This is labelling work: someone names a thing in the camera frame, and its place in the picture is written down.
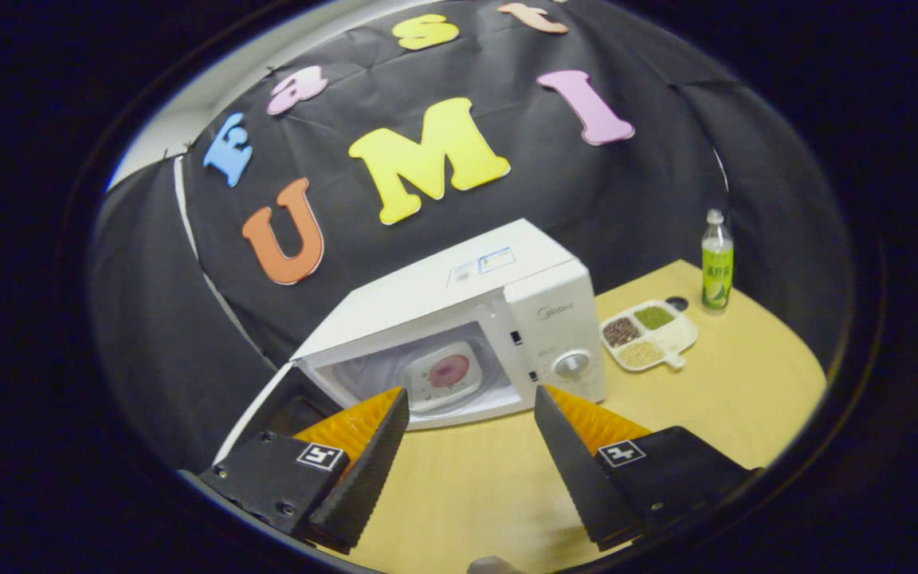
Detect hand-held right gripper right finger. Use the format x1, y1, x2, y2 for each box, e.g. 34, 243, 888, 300
533, 384, 759, 552

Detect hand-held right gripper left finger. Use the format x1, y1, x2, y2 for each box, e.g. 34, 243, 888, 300
200, 387, 410, 555

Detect white square food plate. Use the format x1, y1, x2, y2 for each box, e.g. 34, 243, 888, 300
403, 341, 484, 413

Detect pink round food slice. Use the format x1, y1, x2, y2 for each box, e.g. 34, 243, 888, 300
429, 356, 471, 389

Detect white microwave oven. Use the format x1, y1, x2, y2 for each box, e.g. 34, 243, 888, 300
212, 218, 607, 468

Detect white divided tray with grains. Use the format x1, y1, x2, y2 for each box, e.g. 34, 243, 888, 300
599, 300, 699, 373

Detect green label drink bottle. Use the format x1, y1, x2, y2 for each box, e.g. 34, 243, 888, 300
701, 209, 736, 314

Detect black backdrop cloth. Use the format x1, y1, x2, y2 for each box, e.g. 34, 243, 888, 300
88, 0, 854, 471

